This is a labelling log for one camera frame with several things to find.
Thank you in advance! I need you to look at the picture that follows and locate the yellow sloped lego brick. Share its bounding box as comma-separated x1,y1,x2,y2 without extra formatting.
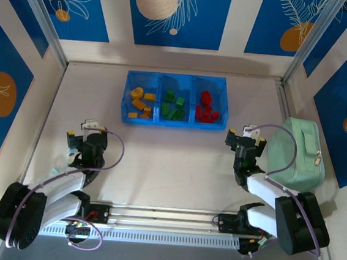
131,98,147,110

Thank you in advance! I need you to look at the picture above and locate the red curved lego brick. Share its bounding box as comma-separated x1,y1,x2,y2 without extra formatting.
200,90,214,106

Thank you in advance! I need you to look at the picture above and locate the crumpled clear plastic bag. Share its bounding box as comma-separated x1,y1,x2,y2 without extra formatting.
47,145,82,179

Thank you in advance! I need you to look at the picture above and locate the mint green zipper pouch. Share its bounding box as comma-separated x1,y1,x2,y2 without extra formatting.
261,114,332,195

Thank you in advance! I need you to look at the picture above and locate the yellow arch lego brick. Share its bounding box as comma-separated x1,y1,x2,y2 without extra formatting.
129,86,144,100

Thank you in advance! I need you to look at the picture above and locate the blue plastic bin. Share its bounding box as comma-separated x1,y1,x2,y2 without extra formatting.
121,69,163,127
154,72,197,129
188,74,231,132

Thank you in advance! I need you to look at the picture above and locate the long green lego brick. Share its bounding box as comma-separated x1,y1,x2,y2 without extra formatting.
166,107,179,121

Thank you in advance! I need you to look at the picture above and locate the blue floral wall panel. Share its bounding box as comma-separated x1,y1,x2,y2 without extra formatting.
0,8,42,166
305,26,347,190
25,0,113,45
122,0,234,54
244,0,343,63

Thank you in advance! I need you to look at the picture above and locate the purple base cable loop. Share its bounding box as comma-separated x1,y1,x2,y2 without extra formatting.
65,218,105,251

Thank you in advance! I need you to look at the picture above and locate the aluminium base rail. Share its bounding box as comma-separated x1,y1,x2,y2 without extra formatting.
86,200,246,236

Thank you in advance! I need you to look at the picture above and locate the slotted grey cable duct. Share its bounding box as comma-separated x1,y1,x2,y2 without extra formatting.
39,217,242,254

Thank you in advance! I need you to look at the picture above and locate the aluminium frame post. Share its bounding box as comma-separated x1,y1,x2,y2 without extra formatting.
280,0,347,92
7,0,75,69

